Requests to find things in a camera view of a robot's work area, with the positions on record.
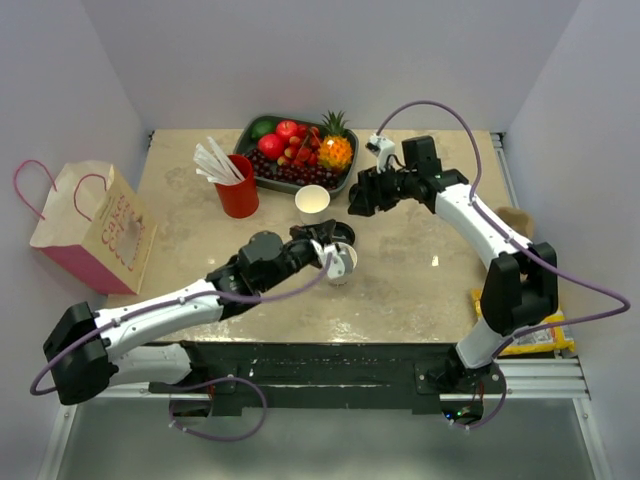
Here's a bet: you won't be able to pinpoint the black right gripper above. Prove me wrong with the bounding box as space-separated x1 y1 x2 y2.
348 162 418 217

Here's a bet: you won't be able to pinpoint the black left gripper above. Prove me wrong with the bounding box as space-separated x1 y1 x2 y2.
259 218 335 292

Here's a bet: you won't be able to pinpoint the white paper coffee cup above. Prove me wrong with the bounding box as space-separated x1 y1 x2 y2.
325 242 357 286

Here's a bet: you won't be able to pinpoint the black coffee cup lid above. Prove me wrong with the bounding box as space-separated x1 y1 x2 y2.
348 183 367 203

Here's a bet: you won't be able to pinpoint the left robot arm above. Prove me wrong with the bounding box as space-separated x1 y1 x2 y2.
30 220 354 406

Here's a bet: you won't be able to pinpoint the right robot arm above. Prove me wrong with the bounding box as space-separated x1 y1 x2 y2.
348 134 559 393

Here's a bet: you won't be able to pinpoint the orange plastic pineapple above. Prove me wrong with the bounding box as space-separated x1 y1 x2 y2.
317 111 353 173

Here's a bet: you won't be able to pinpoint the dark red grape bunch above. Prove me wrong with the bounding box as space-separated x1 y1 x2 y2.
246 148 344 190

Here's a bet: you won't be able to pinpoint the red plastic cup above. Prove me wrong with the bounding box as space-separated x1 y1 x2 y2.
215 154 259 219

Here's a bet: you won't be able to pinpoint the red apple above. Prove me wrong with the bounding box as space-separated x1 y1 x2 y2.
275 120 298 143
257 133 286 161

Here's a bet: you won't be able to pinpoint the dark green fruit tray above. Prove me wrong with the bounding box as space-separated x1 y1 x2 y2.
234 114 358 197

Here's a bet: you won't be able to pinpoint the green lime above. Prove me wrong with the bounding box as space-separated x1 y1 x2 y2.
251 119 276 141

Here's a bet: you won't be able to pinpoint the brown cardboard cup carrier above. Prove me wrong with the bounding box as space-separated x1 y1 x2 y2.
495 206 535 239

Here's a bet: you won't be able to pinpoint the yellow snack bag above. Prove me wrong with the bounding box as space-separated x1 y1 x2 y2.
462 289 575 359

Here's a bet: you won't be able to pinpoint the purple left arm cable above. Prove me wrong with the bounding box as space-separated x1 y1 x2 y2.
29 252 334 441

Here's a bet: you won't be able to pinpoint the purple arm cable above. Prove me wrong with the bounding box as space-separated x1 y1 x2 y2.
29 252 334 441
375 100 631 431

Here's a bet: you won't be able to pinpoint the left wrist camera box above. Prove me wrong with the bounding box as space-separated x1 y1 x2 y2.
311 240 355 282

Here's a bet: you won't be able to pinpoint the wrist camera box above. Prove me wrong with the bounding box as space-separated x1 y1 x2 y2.
365 134 396 173
311 240 355 282

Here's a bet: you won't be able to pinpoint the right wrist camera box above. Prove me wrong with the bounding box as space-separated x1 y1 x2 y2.
365 134 396 173

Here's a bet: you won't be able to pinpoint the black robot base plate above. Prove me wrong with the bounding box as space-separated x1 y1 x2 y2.
150 341 506 416

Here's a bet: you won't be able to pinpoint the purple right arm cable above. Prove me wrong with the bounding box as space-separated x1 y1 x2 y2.
375 100 631 431

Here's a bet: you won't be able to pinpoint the paper bag pink handles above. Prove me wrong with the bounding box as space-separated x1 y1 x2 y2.
13 160 157 295

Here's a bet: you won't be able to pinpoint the aluminium frame rail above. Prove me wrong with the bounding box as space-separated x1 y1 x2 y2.
58 351 588 404

